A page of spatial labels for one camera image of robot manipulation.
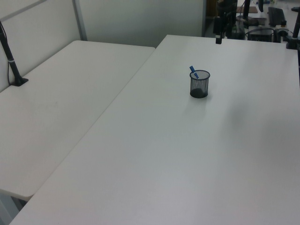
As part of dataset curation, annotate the black clamp camera stand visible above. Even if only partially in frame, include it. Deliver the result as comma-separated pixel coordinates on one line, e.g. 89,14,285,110
285,6,300,50

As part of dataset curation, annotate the black camera stand pole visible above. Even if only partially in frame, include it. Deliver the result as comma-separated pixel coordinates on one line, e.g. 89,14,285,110
0,20,29,87

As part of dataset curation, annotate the black monitor stand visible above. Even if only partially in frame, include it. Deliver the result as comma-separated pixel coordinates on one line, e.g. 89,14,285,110
239,0,258,26

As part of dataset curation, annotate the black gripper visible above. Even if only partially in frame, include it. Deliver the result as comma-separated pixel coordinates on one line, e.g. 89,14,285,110
213,0,238,45

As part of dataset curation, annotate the white side table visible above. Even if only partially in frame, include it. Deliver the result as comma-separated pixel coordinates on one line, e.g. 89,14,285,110
0,40,156,201

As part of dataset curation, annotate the black electronics box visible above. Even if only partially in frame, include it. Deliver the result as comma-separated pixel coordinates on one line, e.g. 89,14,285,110
247,28,275,42

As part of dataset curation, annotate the black keyboard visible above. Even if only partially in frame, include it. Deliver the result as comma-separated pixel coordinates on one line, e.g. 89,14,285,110
267,7,287,27

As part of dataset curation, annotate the blue marker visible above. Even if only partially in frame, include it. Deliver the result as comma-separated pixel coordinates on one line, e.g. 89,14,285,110
189,65,199,79

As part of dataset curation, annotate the black mesh pen cup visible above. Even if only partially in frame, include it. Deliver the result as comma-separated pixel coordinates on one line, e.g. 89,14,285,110
189,69,211,98

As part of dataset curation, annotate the grey metal partition post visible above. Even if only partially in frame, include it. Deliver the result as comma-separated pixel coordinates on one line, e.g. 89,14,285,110
72,0,88,41

